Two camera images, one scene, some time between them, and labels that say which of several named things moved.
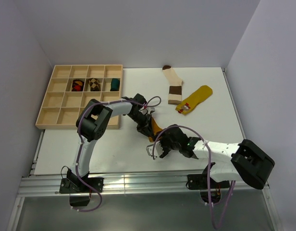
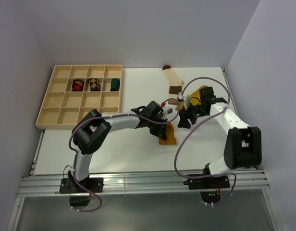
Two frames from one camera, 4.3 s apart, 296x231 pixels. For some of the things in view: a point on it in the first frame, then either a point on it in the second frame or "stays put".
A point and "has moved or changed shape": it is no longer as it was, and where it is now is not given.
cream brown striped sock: (175, 96) stays put
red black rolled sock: (77, 85) stays put
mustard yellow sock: (155, 128) has moved or changed shape
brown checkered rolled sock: (94, 84) stays put
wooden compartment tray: (71, 87) stays put
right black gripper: (164, 135) → (184, 115)
